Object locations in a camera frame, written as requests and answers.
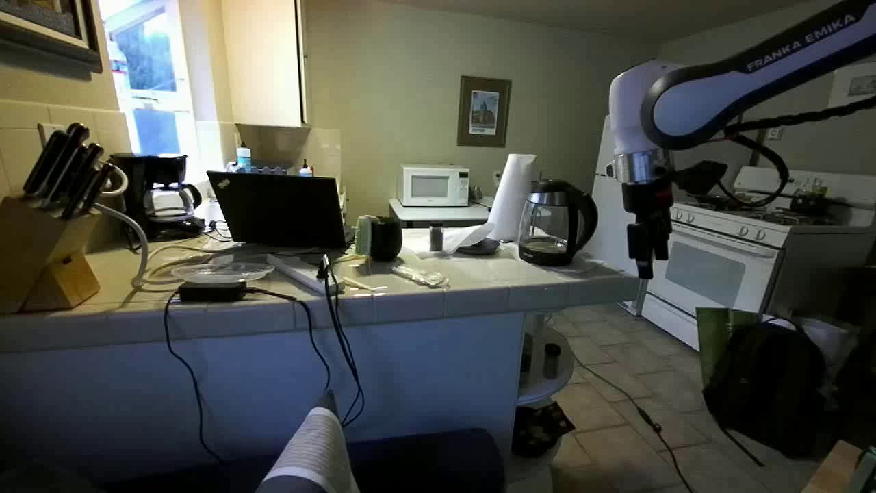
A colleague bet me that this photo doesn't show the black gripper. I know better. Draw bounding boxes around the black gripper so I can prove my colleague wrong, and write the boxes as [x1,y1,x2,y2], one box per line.
[620,177,676,281]

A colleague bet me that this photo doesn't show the black glass electric kettle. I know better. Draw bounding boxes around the black glass electric kettle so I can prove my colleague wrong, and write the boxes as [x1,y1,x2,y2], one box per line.
[514,177,601,271]

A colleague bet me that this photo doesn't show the white gas stove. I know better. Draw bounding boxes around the white gas stove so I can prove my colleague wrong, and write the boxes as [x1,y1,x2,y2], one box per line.
[637,163,876,352]

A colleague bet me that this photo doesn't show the green bag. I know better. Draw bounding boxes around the green bag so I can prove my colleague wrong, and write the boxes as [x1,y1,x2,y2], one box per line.
[693,303,760,388]

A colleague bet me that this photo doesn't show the small dark bottle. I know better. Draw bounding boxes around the small dark bottle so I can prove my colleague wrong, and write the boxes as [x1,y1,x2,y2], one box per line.
[542,338,563,381]

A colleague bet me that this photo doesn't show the round white shelf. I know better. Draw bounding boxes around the round white shelf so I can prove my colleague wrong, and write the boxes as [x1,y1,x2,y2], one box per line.
[514,315,578,410]

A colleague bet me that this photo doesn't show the white paper towel roll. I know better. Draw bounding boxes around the white paper towel roll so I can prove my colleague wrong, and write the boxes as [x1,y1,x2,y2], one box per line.
[485,149,538,245]

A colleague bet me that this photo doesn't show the black backpack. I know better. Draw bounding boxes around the black backpack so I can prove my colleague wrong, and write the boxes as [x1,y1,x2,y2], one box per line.
[701,311,832,459]

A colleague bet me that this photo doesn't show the dark cooking pot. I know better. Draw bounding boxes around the dark cooking pot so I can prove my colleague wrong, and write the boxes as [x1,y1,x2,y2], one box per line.
[782,180,856,226]

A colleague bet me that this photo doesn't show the dark shoes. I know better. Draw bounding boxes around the dark shoes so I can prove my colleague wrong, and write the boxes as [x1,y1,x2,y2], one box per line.
[508,399,578,459]

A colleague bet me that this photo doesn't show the small white side table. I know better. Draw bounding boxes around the small white side table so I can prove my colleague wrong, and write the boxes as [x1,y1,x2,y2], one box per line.
[385,196,492,229]

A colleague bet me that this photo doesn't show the white microwave oven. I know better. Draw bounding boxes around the white microwave oven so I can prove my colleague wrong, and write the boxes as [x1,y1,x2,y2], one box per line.
[399,163,472,210]

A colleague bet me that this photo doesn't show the white remote control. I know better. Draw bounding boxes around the white remote control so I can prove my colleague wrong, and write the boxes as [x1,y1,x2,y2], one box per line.
[388,260,451,290]

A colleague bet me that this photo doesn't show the dark mug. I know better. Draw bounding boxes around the dark mug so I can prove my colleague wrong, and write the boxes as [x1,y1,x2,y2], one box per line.
[366,214,404,266]

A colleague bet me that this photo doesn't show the wooden board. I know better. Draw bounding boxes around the wooden board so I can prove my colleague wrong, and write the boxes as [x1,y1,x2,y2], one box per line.
[798,438,876,493]

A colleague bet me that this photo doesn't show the green container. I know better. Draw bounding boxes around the green container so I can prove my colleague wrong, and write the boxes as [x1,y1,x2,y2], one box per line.
[349,214,375,260]

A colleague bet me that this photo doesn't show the dark blue couch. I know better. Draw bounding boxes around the dark blue couch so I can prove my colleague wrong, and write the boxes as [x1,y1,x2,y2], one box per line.
[91,426,508,493]

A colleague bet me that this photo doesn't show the black laptop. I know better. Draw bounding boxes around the black laptop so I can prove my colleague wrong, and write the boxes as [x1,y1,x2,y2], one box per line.
[204,167,356,255]

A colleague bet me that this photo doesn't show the white cloth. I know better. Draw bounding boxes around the white cloth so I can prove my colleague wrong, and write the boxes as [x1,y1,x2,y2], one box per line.
[255,403,362,493]

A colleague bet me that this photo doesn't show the black power adapter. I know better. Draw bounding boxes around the black power adapter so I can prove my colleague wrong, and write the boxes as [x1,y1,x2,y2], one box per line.
[174,278,252,305]

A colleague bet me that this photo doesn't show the black coffee maker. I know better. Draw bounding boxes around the black coffee maker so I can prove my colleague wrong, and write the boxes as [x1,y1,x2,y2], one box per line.
[108,149,208,243]

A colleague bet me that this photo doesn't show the wooden knife block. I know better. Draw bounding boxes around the wooden knife block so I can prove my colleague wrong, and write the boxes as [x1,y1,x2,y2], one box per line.
[0,195,103,316]

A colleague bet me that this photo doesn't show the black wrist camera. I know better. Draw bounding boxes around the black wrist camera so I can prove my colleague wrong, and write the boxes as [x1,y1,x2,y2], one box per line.
[671,158,730,196]

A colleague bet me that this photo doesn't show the thin black floor cable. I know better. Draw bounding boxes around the thin black floor cable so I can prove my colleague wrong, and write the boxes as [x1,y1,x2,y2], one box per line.
[572,356,698,493]

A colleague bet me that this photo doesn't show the dark framed wall picture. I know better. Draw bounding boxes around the dark framed wall picture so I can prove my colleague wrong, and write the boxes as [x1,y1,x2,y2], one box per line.
[453,73,514,149]

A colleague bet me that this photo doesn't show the white framed wall picture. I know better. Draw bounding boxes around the white framed wall picture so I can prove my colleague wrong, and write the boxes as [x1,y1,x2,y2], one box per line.
[824,58,876,114]

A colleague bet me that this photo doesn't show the black laptop cable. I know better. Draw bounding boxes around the black laptop cable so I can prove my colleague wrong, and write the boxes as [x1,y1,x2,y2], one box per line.
[315,252,370,429]

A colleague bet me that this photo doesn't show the white wall cabinet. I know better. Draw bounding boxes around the white wall cabinet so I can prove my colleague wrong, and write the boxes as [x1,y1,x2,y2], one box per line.
[217,0,310,127]

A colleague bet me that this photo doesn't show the black adapter power cable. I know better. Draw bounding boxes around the black adapter power cable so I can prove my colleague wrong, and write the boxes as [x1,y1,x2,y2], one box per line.
[162,284,337,462]

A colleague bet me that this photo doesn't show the white cable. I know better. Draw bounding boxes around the white cable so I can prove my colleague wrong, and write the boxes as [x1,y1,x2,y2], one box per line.
[91,160,217,292]

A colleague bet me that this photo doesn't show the black handled knife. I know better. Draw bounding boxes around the black handled knife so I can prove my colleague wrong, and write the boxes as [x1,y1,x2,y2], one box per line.
[33,119,92,204]
[18,127,67,199]
[48,141,100,214]
[63,158,118,222]

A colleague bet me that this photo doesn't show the large dark picture frame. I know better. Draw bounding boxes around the large dark picture frame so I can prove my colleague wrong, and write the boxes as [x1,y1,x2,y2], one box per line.
[0,0,103,75]

